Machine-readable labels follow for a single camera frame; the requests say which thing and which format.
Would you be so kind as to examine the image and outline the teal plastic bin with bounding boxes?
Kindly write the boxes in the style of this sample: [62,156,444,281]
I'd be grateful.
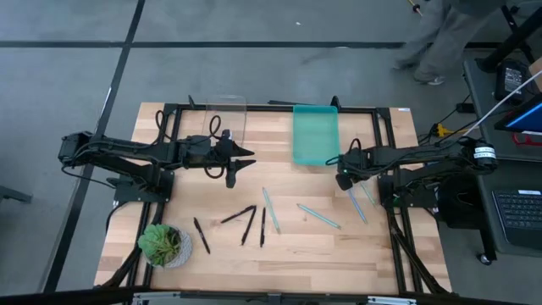
[291,104,342,167]

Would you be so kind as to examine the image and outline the red handled scissors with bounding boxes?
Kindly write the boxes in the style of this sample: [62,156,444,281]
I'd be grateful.
[511,132,542,148]

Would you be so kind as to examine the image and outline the clear plastic bin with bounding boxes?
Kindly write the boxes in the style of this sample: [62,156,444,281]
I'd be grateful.
[198,95,249,147]

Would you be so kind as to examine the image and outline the black table frame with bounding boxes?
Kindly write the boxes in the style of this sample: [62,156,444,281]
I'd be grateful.
[93,95,453,297]

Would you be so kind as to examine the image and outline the black laptop keyboard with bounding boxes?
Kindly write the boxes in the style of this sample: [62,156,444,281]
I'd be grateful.
[491,189,542,251]

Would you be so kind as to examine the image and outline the black control box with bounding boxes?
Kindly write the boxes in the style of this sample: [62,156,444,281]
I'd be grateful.
[437,173,483,230]

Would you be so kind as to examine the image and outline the blue pencil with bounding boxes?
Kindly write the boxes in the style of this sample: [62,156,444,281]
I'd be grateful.
[346,188,368,225]

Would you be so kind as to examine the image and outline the cardboard box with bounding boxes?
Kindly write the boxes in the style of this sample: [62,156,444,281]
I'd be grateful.
[528,57,542,92]

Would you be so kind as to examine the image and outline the white cable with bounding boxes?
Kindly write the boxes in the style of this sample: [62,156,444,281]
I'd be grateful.
[461,69,542,137]

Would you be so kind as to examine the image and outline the blue screen tablet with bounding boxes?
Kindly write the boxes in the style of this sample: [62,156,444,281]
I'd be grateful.
[494,93,542,136]

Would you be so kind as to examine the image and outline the black power adapter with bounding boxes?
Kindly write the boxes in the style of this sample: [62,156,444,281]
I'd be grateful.
[494,58,529,105]

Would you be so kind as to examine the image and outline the dark grey side desk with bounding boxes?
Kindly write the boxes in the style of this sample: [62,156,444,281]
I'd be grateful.
[462,57,542,260]

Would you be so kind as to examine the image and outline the person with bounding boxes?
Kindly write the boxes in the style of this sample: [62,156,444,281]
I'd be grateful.
[391,0,509,86]

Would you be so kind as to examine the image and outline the silver aluminium rail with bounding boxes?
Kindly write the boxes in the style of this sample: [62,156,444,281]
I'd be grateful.
[131,291,418,305]

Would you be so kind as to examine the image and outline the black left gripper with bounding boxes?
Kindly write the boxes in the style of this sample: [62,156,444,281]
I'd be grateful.
[211,130,257,190]

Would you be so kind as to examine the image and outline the grey furniture foot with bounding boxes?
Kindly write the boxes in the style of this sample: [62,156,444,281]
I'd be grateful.
[0,185,34,205]

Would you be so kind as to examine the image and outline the yellow extension cord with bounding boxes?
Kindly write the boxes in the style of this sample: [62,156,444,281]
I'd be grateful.
[430,122,458,139]

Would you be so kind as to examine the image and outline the black desk leg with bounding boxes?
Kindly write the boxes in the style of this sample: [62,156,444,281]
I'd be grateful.
[474,0,542,74]

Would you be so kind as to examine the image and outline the green succulent in pot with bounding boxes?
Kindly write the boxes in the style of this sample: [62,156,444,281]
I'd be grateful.
[137,223,194,269]

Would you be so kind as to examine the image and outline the teal pencil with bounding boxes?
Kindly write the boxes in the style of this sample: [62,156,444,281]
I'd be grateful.
[359,181,377,208]
[262,186,281,235]
[296,203,342,230]

